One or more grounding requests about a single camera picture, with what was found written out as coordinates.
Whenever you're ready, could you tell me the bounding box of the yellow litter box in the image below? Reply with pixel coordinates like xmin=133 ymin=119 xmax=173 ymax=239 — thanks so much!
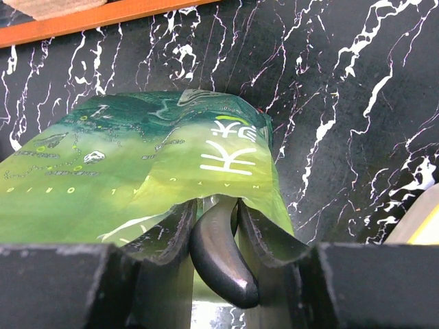
xmin=384 ymin=184 xmax=439 ymax=245

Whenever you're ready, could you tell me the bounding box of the grey metal scoop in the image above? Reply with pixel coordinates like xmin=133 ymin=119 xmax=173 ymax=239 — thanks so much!
xmin=189 ymin=195 xmax=259 ymax=309

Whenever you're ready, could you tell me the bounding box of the green litter bag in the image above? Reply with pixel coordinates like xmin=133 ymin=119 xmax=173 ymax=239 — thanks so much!
xmin=1 ymin=89 xmax=292 ymax=245

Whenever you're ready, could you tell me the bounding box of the orange wooden shelf rack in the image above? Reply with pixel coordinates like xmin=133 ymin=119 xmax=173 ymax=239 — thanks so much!
xmin=1 ymin=0 xmax=211 ymax=48

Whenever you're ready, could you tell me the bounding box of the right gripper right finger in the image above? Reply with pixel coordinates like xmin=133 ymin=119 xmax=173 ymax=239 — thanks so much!
xmin=238 ymin=203 xmax=438 ymax=328

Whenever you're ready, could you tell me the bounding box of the beige sponge pack right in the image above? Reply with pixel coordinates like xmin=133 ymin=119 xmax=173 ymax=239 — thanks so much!
xmin=3 ymin=0 xmax=108 ymax=21

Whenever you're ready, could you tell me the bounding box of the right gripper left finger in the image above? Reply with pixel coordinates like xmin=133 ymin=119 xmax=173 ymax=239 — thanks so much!
xmin=1 ymin=201 xmax=196 ymax=328

